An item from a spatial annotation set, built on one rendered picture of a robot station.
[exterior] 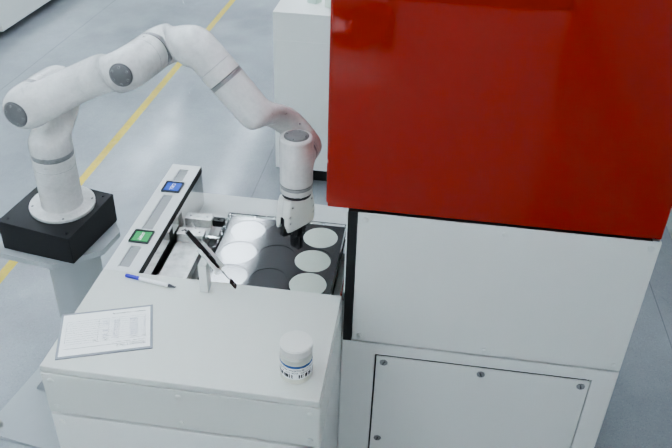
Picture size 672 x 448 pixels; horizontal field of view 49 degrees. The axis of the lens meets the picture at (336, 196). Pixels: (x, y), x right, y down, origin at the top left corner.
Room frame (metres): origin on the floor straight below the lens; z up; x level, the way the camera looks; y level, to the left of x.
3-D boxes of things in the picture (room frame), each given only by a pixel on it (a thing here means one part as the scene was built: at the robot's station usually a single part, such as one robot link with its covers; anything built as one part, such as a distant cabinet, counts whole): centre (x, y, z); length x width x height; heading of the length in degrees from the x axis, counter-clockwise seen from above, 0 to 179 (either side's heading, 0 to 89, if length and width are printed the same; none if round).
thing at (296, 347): (1.13, 0.07, 1.01); 0.07 x 0.07 x 0.10
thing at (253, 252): (1.63, 0.16, 0.90); 0.34 x 0.34 x 0.01; 83
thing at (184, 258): (1.65, 0.43, 0.87); 0.36 x 0.08 x 0.03; 173
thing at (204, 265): (1.40, 0.30, 1.03); 0.06 x 0.04 x 0.13; 83
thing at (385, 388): (1.75, -0.42, 0.41); 0.82 x 0.71 x 0.82; 173
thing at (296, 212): (1.57, 0.10, 1.11); 0.10 x 0.07 x 0.11; 138
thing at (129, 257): (1.74, 0.51, 0.89); 0.55 x 0.09 x 0.14; 173
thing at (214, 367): (1.26, 0.31, 0.89); 0.62 x 0.35 x 0.14; 83
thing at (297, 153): (1.57, 0.10, 1.25); 0.09 x 0.08 x 0.13; 164
